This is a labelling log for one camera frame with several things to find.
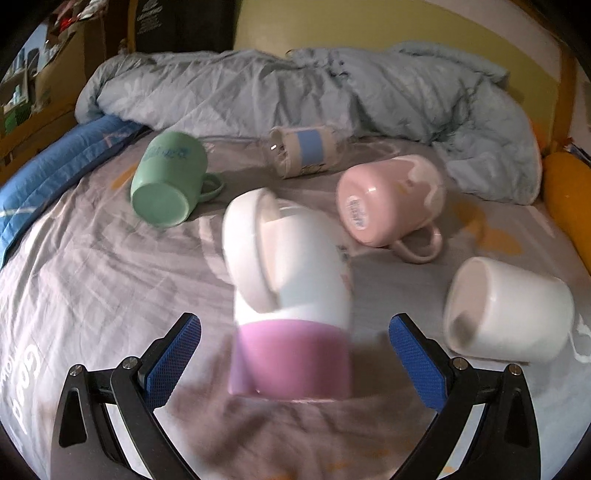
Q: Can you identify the large white mug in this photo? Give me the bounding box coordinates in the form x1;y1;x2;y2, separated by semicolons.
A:
444;257;575;363

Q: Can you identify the blue padded mat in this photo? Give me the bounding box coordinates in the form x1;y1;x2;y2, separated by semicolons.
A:
1;115;147;264

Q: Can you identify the yellow-orange pillow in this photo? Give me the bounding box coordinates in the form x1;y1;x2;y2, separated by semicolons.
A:
543;152;591;271

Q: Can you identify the green mug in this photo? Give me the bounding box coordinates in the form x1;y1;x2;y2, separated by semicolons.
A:
130;131;225;228

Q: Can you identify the grey patterned bed sheet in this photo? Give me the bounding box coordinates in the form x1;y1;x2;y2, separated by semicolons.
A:
1;139;590;479

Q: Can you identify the clear bottle blue label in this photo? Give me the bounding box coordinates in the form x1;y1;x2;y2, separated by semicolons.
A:
266;125;346;179

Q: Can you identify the grey-blue duvet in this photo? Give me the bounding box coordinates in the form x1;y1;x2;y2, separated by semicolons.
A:
75;41;542;205

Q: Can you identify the black hanging bag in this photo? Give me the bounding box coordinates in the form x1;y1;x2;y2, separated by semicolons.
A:
104;0;240;57

